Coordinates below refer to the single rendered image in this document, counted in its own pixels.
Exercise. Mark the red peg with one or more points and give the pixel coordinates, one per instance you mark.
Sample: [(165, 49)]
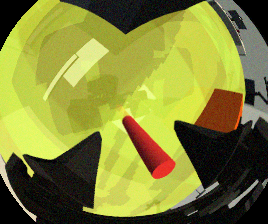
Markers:
[(154, 157)]

